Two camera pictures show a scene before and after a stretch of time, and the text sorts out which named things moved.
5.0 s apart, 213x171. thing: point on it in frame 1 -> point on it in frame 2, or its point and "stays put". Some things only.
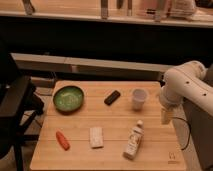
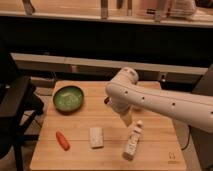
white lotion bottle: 136,136 stays put
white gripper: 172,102 -> 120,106
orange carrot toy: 62,141 stays put
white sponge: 96,137 stays put
